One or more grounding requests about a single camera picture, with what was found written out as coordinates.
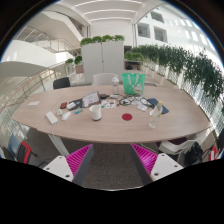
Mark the white mug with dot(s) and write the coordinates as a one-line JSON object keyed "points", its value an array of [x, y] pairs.
{"points": [[95, 112]]}

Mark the white printed card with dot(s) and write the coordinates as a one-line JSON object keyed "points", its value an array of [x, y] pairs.
{"points": [[142, 107]]}

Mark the white paper sheet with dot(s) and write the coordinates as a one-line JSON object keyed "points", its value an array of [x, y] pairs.
{"points": [[33, 103]]}

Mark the black backpack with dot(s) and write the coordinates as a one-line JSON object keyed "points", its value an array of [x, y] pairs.
{"points": [[193, 153]]}

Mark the small black pouch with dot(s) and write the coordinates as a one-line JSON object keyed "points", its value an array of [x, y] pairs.
{"points": [[103, 96]]}

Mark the clear lime-label drink bottle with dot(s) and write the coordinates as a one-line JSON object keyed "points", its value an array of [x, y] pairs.
{"points": [[155, 116]]}

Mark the open white booklet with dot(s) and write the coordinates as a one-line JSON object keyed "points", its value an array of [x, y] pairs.
{"points": [[90, 99]]}

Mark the clear spray bottle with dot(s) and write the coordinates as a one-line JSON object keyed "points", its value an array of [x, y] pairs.
{"points": [[115, 86]]}

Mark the black chair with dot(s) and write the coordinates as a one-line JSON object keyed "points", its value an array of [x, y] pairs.
{"points": [[61, 82]]}

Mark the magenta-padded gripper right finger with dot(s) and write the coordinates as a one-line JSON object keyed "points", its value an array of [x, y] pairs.
{"points": [[161, 165]]}

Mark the red chair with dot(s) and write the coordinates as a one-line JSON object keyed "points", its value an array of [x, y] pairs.
{"points": [[24, 151]]}

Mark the white cabinet with plants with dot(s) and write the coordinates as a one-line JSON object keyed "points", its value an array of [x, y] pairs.
{"points": [[102, 60]]}

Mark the white power strip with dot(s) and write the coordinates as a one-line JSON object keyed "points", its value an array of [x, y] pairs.
{"points": [[51, 117]]}

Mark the green tote bag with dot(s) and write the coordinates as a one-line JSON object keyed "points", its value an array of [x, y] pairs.
{"points": [[132, 83]]}

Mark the flat round red coaster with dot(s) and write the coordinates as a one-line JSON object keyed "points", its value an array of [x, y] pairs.
{"points": [[127, 117]]}

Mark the white dark-seated chair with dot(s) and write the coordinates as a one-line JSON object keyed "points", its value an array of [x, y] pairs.
{"points": [[180, 141]]}

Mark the colourful sticker sheet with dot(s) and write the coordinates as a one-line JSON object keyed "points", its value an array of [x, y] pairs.
{"points": [[109, 104]]}

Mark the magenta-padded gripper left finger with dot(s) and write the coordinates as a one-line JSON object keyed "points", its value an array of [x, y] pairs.
{"points": [[63, 166]]}

